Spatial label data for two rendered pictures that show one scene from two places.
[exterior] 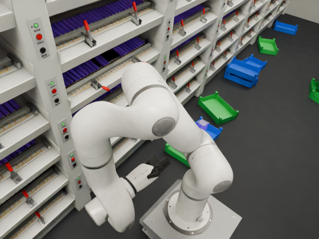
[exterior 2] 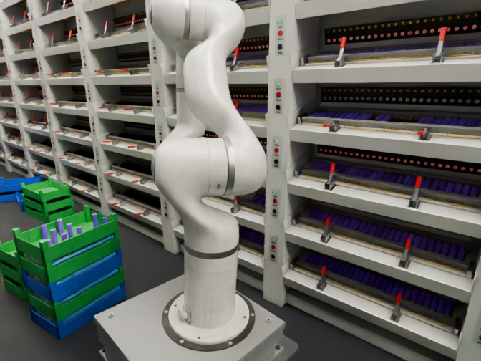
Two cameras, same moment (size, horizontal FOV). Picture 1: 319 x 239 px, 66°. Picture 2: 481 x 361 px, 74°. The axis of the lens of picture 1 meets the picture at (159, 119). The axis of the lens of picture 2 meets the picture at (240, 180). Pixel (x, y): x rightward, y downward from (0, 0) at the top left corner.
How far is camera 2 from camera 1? 1.17 m
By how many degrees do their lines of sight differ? 84
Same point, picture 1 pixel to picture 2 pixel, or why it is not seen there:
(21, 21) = (272, 16)
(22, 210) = (227, 208)
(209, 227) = (169, 339)
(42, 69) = (275, 66)
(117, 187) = (178, 131)
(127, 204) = not seen: hidden behind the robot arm
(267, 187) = not seen: outside the picture
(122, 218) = not seen: hidden behind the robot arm
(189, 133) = (186, 64)
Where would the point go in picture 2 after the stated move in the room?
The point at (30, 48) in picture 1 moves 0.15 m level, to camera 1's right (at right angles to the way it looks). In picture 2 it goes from (272, 41) to (270, 34)
